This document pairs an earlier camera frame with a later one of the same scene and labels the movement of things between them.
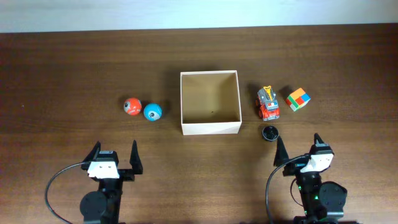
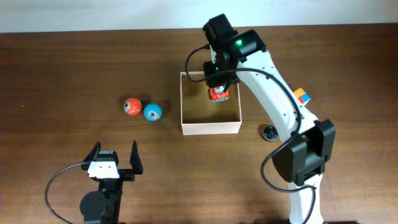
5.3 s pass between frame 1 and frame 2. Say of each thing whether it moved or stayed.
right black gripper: moved
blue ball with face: stayed
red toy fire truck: moved
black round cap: stayed
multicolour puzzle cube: stayed
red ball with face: stayed
